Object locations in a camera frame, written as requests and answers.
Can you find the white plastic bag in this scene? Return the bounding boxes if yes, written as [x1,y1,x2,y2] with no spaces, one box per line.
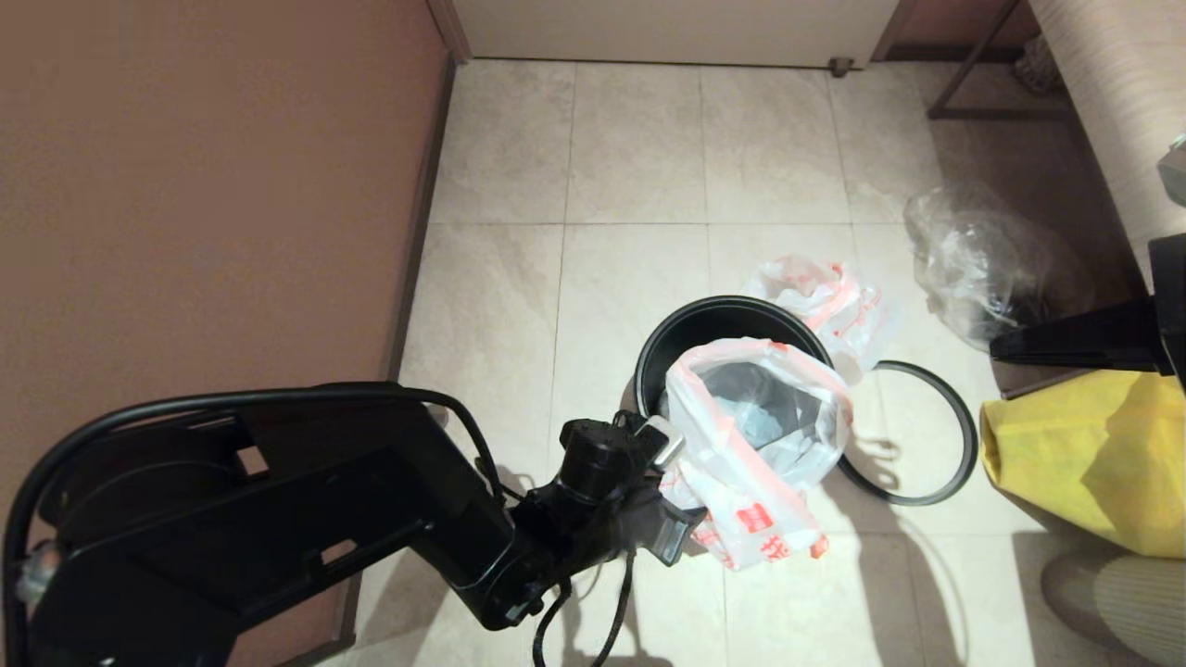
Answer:
[662,338,853,573]

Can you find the black bin retaining ring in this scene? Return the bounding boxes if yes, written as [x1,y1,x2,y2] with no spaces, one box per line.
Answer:
[839,361,979,508]

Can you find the black round trash bin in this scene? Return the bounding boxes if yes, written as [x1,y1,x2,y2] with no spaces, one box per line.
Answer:
[635,296,835,436]

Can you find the used white bag red trim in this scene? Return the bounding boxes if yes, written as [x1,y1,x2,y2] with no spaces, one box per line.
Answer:
[746,257,889,373]

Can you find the yellow fabric bag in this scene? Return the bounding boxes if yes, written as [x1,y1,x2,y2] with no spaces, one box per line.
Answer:
[979,371,1186,559]

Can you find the clear plastic bag dark contents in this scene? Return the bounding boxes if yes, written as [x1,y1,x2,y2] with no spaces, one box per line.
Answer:
[905,185,1096,351]

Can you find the dark brown wooden board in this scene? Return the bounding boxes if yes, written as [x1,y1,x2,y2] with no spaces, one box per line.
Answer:
[1001,373,1090,401]

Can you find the beige striped furniture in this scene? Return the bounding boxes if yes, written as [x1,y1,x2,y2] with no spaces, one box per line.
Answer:
[1027,0,1186,279]

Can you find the grey ribbed round pouf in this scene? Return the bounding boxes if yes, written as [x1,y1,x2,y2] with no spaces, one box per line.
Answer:
[1040,553,1186,667]

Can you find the grey mesh bundle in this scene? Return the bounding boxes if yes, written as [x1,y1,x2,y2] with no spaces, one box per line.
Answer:
[1013,37,1062,95]

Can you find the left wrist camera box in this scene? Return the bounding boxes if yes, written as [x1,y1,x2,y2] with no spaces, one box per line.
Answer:
[642,415,688,469]

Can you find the dark metal frame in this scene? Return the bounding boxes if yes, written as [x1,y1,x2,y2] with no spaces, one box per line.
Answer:
[927,0,1066,121]

